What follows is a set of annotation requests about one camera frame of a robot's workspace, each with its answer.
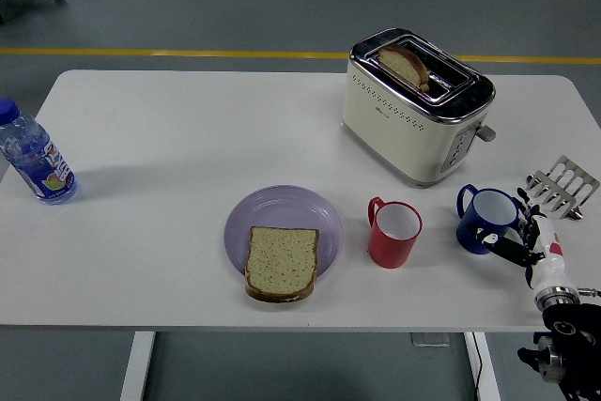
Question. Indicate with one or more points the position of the red enamel cup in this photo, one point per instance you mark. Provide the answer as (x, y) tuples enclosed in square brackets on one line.
[(389, 253)]

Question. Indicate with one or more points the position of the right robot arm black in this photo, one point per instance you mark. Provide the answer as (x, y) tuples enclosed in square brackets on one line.
[(573, 330)]

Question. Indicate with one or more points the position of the square bread slice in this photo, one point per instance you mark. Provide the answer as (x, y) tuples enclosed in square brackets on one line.
[(282, 260)]

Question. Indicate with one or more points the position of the blue enamel cup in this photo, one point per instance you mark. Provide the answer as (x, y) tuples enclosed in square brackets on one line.
[(488, 208)]

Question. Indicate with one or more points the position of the blue-capped plastic drink bottle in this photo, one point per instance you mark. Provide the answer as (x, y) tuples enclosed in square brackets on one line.
[(42, 171)]

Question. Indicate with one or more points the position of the grey under-table bracket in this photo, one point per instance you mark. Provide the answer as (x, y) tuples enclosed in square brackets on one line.
[(429, 340)]

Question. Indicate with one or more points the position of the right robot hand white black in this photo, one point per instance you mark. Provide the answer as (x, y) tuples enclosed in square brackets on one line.
[(551, 265)]

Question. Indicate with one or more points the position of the purple round plate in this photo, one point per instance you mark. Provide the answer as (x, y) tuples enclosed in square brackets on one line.
[(282, 208)]

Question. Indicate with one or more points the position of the white table leg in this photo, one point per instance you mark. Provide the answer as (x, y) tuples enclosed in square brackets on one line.
[(136, 368), (490, 373)]

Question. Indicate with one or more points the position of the cream chrome toaster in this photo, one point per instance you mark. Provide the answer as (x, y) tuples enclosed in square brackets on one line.
[(399, 138)]

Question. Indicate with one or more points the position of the silver metal toast rack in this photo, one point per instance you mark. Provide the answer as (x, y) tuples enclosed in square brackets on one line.
[(570, 175)]

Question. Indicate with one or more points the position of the rounded bread slice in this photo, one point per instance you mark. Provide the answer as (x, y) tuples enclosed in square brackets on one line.
[(401, 65)]

